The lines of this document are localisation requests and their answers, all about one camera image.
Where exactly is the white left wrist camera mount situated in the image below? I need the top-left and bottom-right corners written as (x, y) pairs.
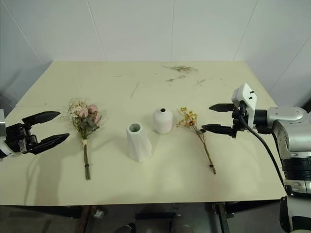
top-left (0, 138), bottom-right (15, 162)

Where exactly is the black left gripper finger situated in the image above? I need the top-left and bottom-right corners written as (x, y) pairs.
top-left (31, 133), bottom-right (70, 155)
top-left (21, 111), bottom-right (61, 127)

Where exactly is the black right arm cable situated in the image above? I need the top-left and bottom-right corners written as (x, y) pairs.
top-left (239, 113), bottom-right (288, 196)

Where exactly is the small dried twig scrap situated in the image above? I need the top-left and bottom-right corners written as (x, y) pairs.
top-left (165, 75), bottom-right (187, 83)

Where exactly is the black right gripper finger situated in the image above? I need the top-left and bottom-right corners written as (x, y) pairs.
top-left (208, 103), bottom-right (235, 114)
top-left (201, 123), bottom-right (234, 137)

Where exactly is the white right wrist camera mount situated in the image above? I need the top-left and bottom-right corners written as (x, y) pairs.
top-left (231, 83), bottom-right (258, 130)

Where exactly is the large dried twig scrap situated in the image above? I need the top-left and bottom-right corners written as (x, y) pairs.
top-left (162, 65), bottom-right (199, 73)

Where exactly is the tall twisted white vase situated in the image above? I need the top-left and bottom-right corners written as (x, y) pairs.
top-left (126, 122), bottom-right (153, 162)

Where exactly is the yellow dried flower sprig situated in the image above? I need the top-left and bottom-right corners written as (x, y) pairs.
top-left (176, 106), bottom-right (217, 175)

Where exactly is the dark rounded shape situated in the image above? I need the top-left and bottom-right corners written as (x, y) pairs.
top-left (115, 222), bottom-right (137, 233)

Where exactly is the round white vase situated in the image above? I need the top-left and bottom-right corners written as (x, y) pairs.
top-left (153, 107), bottom-right (173, 134)

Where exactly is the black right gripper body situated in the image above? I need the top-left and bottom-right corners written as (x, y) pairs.
top-left (230, 100), bottom-right (249, 139)

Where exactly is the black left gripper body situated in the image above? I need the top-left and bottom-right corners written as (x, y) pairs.
top-left (5, 122), bottom-right (38, 155)

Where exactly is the rusty table leg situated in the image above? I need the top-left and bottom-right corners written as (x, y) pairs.
top-left (78, 205), bottom-right (97, 233)

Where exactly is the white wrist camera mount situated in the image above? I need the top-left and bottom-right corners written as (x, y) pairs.
top-left (0, 138), bottom-right (15, 162)
top-left (231, 83), bottom-right (258, 130)

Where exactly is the dark table leg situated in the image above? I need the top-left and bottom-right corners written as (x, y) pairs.
top-left (210, 202), bottom-right (231, 233)

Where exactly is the pink rose bouquet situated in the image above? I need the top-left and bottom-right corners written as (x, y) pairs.
top-left (60, 97), bottom-right (103, 181)

